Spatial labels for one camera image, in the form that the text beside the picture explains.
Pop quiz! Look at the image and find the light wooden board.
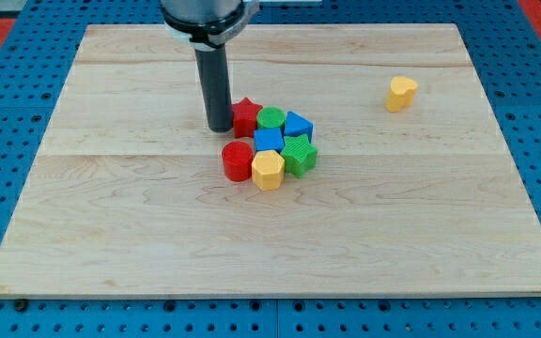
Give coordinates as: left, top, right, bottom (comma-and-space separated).
0, 23, 541, 300

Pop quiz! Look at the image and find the yellow hexagon block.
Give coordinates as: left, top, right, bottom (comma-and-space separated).
251, 150, 285, 191

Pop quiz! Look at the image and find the blue cube block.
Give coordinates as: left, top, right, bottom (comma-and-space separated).
254, 128, 285, 153

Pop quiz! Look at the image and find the green star block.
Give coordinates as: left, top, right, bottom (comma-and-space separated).
281, 134, 317, 178

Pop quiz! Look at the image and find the red cylinder block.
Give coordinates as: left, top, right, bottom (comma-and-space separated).
222, 141, 254, 182

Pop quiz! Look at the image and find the blue triangle block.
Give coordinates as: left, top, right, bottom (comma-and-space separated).
284, 111, 314, 142

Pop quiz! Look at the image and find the green cylinder block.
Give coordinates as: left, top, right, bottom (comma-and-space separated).
256, 106, 286, 130

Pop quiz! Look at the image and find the red star block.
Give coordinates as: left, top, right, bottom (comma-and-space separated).
232, 97, 264, 138

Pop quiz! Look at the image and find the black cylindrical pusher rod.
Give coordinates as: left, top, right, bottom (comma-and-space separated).
195, 45, 233, 133

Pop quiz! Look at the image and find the yellow heart block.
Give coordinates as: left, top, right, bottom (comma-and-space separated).
384, 76, 419, 113

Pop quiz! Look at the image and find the blue perforated base mat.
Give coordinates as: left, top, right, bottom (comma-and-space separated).
0, 0, 541, 337

